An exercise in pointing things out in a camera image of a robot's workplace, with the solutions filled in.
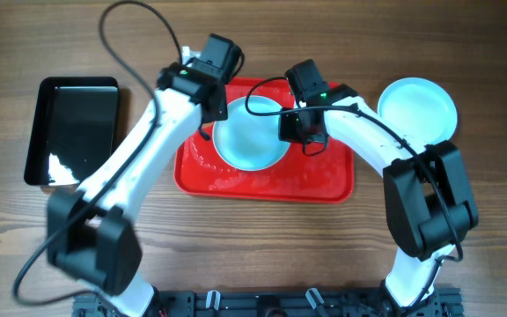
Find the light blue plate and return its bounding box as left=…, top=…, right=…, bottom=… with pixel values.
left=212, top=97, right=290, bottom=172
left=377, top=77, right=459, bottom=144

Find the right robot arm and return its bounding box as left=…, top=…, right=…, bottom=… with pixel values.
left=279, top=59, right=479, bottom=315

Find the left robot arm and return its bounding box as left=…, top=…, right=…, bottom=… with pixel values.
left=46, top=34, right=244, bottom=316

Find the red plastic tray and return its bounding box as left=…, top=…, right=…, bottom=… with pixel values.
left=173, top=77, right=354, bottom=203

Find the black rectangular water tray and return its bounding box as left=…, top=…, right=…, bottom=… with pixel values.
left=24, top=77, right=121, bottom=186

